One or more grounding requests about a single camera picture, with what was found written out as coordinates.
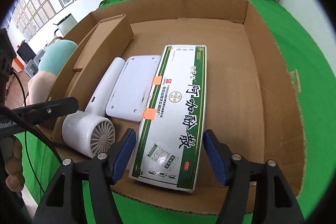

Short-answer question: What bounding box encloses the pink pig plush toy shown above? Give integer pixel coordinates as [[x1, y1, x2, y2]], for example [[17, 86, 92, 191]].
[[26, 39, 77, 105]]

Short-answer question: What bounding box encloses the white hair dryer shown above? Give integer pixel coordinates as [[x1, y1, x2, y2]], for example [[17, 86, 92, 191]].
[[62, 57, 125, 158]]

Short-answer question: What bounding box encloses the long narrow cardboard box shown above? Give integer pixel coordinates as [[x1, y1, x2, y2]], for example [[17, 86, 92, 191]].
[[45, 13, 133, 111]]

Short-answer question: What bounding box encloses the white plastic device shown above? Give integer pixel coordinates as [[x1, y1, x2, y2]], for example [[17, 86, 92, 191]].
[[105, 55, 161, 123]]

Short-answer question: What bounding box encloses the green white medicine box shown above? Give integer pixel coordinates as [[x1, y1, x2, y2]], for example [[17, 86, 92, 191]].
[[129, 44, 207, 192]]

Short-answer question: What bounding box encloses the person's left hand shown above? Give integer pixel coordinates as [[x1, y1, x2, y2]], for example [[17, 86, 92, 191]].
[[5, 137, 25, 192]]

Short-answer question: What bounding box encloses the green tablecloth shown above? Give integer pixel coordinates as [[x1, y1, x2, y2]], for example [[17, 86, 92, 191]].
[[17, 0, 335, 223]]

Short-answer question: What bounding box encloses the grey plastic stool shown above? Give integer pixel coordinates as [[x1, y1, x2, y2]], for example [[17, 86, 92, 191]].
[[34, 49, 45, 65], [25, 59, 39, 78]]

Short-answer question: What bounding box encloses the black cabinet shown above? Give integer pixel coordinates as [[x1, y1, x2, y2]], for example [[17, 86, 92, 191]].
[[17, 40, 36, 64]]

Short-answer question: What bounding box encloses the white kettle jug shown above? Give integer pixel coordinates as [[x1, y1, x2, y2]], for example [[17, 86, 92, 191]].
[[54, 14, 77, 36]]

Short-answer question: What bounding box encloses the large shallow cardboard tray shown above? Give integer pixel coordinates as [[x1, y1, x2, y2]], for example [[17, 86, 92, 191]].
[[34, 0, 306, 217]]

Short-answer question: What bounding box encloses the black cable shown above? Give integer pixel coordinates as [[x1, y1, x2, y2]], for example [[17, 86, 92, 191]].
[[0, 70, 64, 195]]

